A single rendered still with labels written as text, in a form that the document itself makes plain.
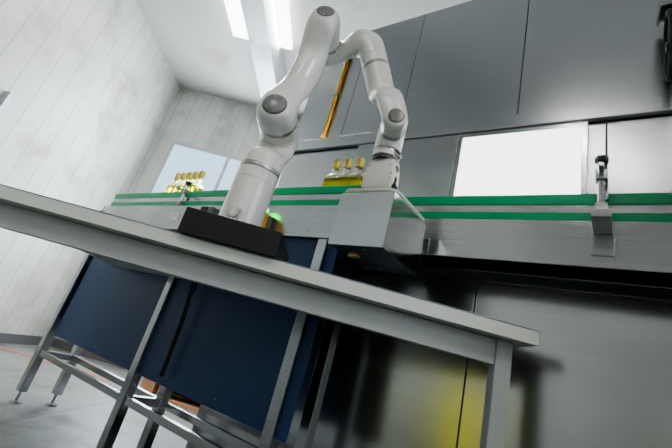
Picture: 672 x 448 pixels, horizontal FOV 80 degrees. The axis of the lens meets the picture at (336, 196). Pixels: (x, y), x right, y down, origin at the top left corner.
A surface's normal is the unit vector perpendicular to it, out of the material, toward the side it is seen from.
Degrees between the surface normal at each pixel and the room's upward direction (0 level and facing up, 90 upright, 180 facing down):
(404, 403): 90
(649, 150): 90
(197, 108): 90
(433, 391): 90
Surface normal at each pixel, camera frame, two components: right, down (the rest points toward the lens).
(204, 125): 0.04, -0.38
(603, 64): -0.53, -0.46
